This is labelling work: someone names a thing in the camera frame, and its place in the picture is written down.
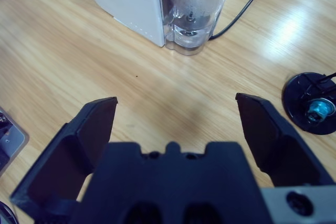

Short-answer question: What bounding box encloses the black power cable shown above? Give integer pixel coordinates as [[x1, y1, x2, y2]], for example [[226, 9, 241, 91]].
[[208, 0, 277, 40]]

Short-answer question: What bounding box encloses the black wire capsule holder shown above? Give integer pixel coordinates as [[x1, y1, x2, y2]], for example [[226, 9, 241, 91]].
[[281, 71, 336, 136]]

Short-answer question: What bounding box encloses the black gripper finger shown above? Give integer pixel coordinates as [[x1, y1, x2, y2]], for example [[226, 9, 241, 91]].
[[235, 92, 336, 188], [9, 97, 118, 219]]

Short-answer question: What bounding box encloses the blue coffee capsule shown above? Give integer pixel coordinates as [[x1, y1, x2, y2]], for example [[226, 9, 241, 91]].
[[306, 98, 336, 125]]

